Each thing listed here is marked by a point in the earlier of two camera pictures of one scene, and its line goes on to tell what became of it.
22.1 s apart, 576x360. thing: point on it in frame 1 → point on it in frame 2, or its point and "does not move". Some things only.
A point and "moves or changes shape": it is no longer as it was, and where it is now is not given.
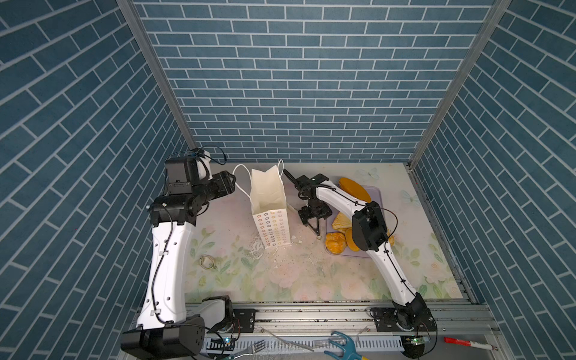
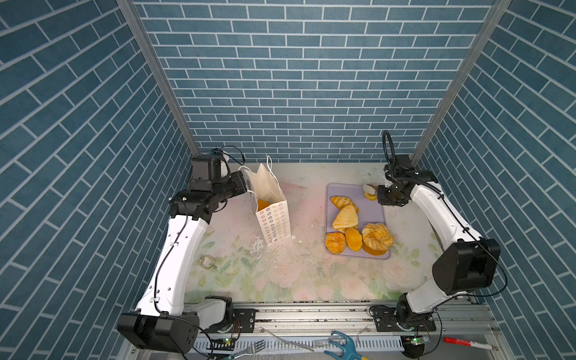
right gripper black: x=304 y=215 → x=382 y=199
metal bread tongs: x=317 y=230 → x=370 y=189
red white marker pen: x=470 y=343 does not move
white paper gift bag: x=268 y=204 moves or changes shape
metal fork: x=257 y=348 does not move
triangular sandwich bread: x=341 y=222 does not move
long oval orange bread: x=355 y=190 → x=262 y=205
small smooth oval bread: x=350 y=241 does not move
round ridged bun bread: x=335 y=242 does not move
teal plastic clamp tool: x=349 y=349 does not move
